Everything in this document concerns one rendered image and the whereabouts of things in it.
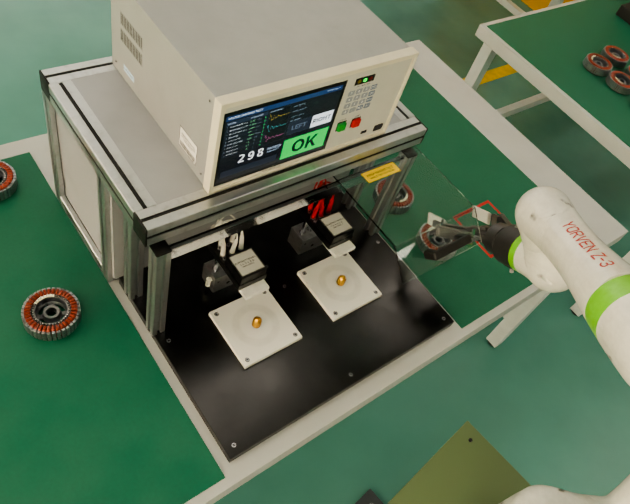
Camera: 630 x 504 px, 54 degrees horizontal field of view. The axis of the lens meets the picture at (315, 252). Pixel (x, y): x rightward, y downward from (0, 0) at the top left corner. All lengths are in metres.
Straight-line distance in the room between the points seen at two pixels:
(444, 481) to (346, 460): 0.81
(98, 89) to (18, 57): 1.95
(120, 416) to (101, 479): 0.12
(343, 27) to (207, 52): 0.29
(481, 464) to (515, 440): 1.01
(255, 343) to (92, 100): 0.59
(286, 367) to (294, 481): 0.79
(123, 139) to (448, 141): 1.14
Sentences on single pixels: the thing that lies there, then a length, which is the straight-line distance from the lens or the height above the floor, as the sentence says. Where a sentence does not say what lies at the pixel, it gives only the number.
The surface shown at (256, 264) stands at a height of 0.92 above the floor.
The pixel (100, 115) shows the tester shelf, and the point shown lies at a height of 1.11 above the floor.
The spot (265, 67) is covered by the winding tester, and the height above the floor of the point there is 1.32.
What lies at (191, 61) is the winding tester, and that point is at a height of 1.32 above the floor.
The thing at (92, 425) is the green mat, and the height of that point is 0.75.
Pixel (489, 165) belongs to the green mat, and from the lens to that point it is 2.02.
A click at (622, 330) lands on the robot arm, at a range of 0.95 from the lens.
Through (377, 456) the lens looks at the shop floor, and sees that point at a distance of 2.18.
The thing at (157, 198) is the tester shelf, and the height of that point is 1.11.
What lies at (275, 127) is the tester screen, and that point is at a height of 1.23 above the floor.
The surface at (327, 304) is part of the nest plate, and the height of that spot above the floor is 0.78.
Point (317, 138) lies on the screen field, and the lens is 1.20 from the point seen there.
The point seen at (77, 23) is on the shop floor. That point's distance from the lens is 3.46.
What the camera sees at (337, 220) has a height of 0.92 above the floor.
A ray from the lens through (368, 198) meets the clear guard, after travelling 1.27.
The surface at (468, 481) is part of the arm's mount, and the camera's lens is 1.40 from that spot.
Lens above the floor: 1.94
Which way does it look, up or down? 50 degrees down
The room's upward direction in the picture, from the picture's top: 21 degrees clockwise
